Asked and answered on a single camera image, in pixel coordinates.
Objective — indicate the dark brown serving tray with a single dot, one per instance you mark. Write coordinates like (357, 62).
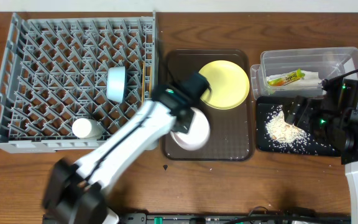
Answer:
(232, 134)

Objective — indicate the pink white bowl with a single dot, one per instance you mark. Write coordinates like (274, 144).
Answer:
(198, 134)

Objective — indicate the white napkin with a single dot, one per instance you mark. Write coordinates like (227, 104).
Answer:
(310, 80)

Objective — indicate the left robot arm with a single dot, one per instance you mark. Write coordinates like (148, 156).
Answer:
(76, 193)

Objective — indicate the grey dishwasher rack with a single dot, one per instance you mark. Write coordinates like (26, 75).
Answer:
(54, 71)

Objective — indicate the small white cup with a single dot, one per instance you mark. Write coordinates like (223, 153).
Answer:
(85, 128)

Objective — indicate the black waste tray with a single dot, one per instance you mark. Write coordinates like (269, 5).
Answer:
(264, 105)

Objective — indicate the light blue bowl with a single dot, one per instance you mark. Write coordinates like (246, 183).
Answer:
(116, 84)

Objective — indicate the spilled rice pile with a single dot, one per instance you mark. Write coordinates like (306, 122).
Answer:
(281, 133)

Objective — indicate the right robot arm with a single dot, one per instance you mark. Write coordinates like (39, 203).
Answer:
(345, 93)

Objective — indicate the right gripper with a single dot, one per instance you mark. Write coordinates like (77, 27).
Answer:
(304, 107)

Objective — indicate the yellow plate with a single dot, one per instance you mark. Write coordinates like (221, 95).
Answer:
(228, 82)

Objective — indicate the clear plastic bin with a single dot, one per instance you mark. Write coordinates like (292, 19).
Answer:
(329, 62)

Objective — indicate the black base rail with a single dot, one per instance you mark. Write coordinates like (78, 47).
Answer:
(141, 218)

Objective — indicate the green orange snack wrapper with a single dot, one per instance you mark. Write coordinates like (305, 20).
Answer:
(286, 78)

